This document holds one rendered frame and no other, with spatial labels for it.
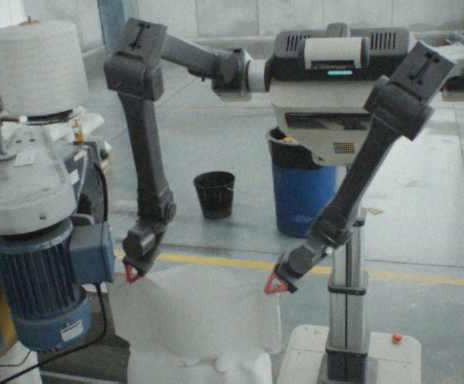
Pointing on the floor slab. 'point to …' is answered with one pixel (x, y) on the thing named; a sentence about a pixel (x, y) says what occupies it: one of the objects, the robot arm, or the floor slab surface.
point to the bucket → (215, 193)
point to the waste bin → (297, 184)
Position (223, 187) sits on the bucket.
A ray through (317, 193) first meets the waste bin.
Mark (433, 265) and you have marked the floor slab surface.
